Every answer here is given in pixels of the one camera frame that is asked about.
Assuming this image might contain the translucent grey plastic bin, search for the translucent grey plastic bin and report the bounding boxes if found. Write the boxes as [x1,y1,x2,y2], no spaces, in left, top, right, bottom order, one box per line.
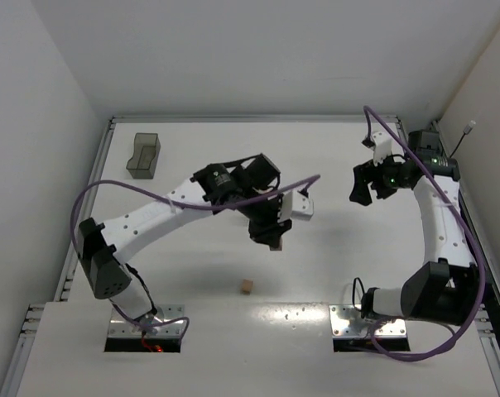
[126,133,161,179]

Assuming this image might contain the small wooden cube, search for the small wooden cube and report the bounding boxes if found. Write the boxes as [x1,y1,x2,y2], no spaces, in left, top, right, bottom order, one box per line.
[270,242,283,251]
[240,279,254,295]

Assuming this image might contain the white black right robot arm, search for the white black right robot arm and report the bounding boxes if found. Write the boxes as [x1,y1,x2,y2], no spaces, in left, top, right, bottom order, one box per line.
[349,131,478,326]

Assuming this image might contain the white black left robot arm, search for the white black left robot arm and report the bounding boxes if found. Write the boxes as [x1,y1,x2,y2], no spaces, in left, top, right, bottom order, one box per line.
[77,154,293,322]

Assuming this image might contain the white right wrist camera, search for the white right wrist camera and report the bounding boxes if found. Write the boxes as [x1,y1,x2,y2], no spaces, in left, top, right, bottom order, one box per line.
[362,132,392,166]

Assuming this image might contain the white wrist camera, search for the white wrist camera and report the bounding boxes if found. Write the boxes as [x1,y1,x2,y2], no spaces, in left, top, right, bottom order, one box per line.
[278,190,315,222]
[362,132,392,166]

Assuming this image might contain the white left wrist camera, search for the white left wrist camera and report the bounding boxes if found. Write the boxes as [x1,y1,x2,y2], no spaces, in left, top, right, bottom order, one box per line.
[278,190,315,222]

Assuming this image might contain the black base cable loop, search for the black base cable loop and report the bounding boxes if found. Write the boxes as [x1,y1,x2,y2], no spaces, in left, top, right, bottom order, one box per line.
[352,277,369,319]

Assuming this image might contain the black wall cable with plug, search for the black wall cable with plug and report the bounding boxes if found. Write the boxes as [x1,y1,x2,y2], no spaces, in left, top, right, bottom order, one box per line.
[448,119,478,160]

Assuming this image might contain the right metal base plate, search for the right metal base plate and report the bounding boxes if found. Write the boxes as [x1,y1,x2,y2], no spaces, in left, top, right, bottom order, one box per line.
[329,304,407,340]

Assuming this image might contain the metal base plate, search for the metal base plate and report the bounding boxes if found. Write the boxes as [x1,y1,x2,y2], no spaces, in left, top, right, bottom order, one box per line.
[329,304,407,340]
[108,305,190,339]

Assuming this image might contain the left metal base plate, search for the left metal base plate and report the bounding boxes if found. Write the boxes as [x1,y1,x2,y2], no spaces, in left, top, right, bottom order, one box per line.
[108,305,190,339]

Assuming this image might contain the aluminium table frame rail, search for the aluminium table frame rail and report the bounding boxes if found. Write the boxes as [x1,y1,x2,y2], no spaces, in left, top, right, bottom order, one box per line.
[108,114,401,125]

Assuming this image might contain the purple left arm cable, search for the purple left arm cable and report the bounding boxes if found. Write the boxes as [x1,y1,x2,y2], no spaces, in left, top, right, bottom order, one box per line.
[70,174,321,338]

